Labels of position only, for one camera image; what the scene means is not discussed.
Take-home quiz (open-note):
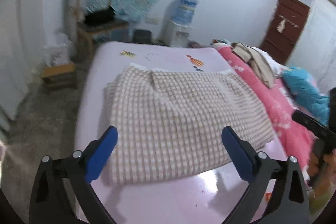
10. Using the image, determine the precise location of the beige white houndstooth coat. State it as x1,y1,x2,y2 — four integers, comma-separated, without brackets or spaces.
105,64,274,184

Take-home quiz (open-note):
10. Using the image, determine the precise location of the white curtain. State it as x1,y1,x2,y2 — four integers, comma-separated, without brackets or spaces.
1,0,45,120

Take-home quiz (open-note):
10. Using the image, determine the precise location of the white water dispenser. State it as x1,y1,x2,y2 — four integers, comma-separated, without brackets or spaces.
159,20,192,48

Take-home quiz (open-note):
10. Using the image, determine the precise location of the pink bed sheet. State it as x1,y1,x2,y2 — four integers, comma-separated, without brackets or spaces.
73,41,289,224

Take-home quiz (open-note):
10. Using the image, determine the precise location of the white plastic bag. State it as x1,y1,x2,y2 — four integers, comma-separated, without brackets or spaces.
43,32,75,67

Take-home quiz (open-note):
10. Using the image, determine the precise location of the white garment on bed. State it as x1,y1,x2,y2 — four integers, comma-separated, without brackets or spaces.
257,49,288,77

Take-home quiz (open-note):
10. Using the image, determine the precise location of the black item on chair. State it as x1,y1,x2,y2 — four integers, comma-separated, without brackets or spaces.
83,6,116,27

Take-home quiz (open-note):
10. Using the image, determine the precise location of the pink floral blanket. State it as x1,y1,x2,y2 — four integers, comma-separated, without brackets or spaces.
213,42,314,169

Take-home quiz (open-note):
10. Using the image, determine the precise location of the teal blue garment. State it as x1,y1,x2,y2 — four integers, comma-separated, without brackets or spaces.
281,67,330,126

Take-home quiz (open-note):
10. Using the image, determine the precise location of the beige garment on bed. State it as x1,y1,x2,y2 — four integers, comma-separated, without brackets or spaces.
232,43,276,89

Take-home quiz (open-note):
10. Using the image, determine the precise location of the blue water bottle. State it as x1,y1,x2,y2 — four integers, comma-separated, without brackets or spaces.
169,0,198,26

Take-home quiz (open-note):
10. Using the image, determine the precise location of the brown wooden door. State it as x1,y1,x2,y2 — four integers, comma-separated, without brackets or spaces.
260,0,310,65

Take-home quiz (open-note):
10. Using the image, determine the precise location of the wall power socket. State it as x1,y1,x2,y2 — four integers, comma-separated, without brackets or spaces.
145,17,159,25

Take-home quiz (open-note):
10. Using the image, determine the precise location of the small wooden stool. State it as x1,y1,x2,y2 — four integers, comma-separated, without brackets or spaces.
41,62,77,94

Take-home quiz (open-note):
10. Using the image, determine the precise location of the wooden chair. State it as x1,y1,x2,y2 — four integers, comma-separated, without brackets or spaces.
74,0,129,59

